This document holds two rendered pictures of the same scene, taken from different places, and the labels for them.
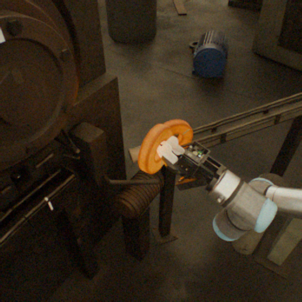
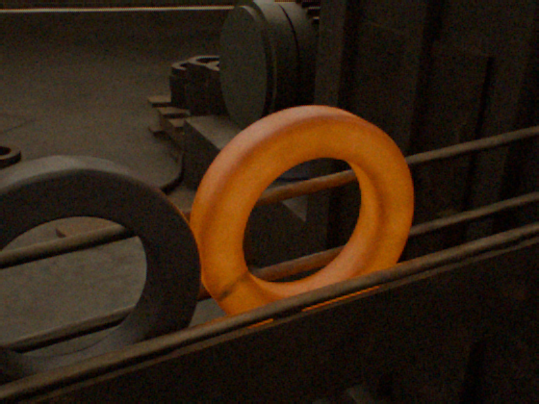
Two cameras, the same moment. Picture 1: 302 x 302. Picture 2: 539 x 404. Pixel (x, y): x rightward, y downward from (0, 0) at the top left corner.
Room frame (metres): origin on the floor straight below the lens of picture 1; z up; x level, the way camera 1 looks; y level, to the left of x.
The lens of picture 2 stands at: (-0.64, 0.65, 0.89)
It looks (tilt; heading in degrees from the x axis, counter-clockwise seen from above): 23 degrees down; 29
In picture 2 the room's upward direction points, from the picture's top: 2 degrees clockwise
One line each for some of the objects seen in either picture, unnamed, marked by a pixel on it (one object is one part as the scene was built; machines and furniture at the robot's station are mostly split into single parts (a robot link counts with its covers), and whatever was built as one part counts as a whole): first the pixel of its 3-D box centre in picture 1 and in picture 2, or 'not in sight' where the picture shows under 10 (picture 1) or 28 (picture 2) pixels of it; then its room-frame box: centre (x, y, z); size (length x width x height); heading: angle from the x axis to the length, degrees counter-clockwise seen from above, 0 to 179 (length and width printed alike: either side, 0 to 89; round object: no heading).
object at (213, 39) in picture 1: (211, 52); not in sight; (2.61, -0.60, 0.17); 0.57 x 0.31 x 0.34; 165
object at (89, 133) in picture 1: (91, 155); not in sight; (0.72, 0.21, 0.68); 0.11 x 0.08 x 0.24; 55
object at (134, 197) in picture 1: (141, 217); not in sight; (0.72, 0.04, 0.27); 0.22 x 0.13 x 0.53; 145
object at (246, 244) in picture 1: (255, 217); not in sight; (0.72, -0.50, 0.26); 0.12 x 0.12 x 0.52
